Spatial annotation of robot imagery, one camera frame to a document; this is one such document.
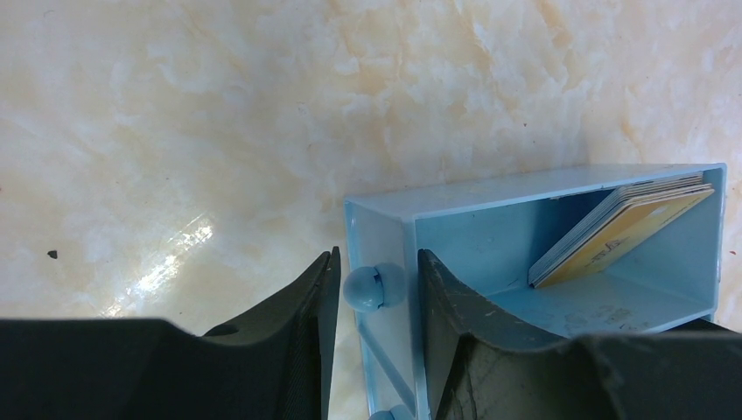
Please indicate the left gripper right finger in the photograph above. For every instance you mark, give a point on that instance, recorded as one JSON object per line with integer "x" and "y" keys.
{"x": 482, "y": 362}

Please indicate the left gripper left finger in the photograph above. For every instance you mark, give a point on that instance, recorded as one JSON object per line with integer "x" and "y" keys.
{"x": 278, "y": 361}

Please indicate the yellow credit card stack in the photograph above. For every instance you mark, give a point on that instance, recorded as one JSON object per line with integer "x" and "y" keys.
{"x": 628, "y": 216}

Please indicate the light blue card box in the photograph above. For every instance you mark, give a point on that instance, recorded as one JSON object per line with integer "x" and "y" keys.
{"x": 489, "y": 233}

